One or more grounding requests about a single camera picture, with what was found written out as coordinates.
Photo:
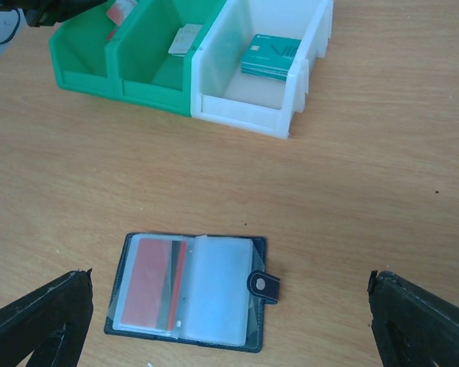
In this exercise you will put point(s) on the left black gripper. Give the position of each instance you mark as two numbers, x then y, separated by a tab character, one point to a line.
48	13

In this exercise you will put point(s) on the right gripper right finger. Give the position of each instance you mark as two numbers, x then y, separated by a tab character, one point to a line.
412	326

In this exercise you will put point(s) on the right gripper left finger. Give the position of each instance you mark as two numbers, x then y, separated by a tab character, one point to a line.
48	325

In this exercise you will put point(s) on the red backed card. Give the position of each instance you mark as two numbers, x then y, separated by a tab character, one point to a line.
150	290

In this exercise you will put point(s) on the dark blue card holder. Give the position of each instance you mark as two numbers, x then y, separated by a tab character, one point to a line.
224	290

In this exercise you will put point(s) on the grey bird card stack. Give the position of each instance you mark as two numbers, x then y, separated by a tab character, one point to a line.
183	39

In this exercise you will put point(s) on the teal card stack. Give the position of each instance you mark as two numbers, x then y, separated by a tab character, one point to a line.
269	56

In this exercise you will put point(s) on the left green bin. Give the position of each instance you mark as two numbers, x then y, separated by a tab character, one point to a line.
85	60

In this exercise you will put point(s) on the green bin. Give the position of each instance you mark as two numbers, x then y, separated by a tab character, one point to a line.
137	59
85	60

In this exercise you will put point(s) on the middle green bin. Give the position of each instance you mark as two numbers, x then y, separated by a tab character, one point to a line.
137	59

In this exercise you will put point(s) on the white bin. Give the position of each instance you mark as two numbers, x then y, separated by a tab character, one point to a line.
222	93

